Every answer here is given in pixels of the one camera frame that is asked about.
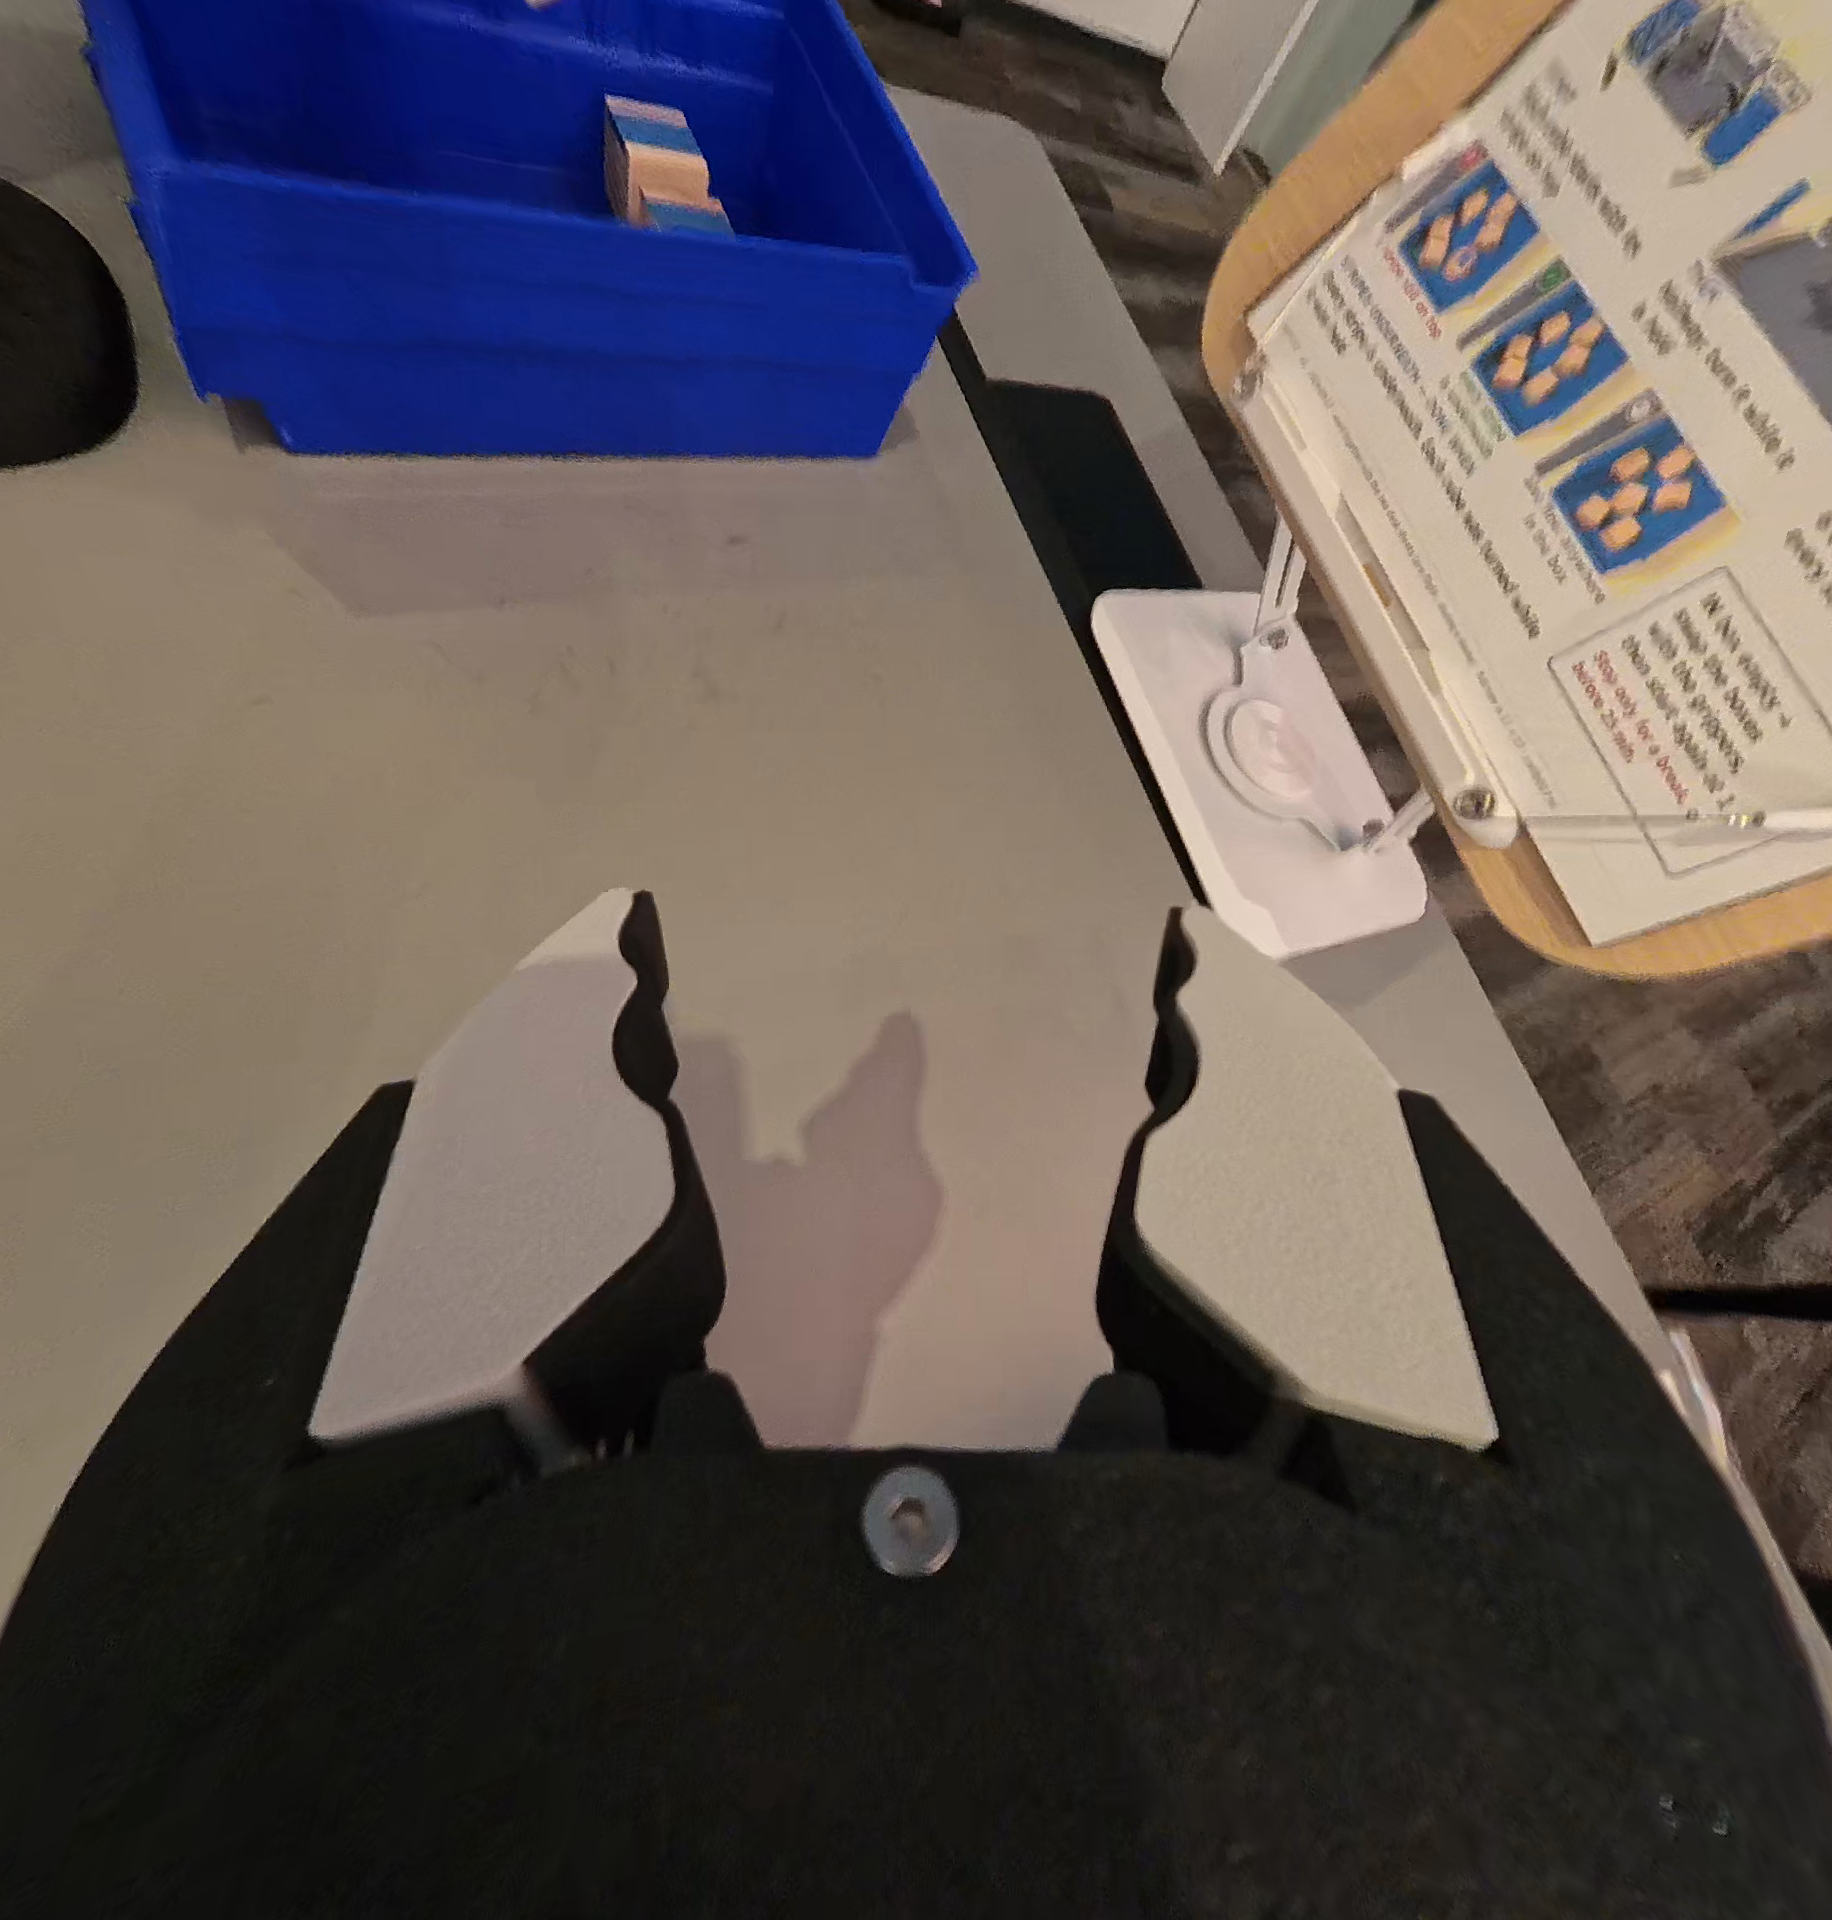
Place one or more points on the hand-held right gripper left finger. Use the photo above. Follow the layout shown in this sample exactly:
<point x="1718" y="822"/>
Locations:
<point x="510" y="1200"/>

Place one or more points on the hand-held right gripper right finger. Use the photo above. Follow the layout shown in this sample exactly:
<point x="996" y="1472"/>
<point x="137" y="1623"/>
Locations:
<point x="1306" y="1231"/>

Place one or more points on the blue plastic bin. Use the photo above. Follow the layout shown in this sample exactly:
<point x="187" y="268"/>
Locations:
<point x="556" y="345"/>

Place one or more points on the group of taped wooden cubes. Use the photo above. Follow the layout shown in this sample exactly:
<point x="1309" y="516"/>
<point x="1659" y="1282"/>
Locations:
<point x="653" y="165"/>

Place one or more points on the white stand base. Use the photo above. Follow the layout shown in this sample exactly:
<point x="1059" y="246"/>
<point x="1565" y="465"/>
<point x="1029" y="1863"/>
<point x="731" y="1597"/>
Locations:
<point x="1171" y="705"/>

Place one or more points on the illustrated instruction sheet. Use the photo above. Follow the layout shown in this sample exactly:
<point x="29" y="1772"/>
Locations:
<point x="1680" y="526"/>

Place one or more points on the wooden document board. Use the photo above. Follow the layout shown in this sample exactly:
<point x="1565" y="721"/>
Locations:
<point x="1335" y="165"/>

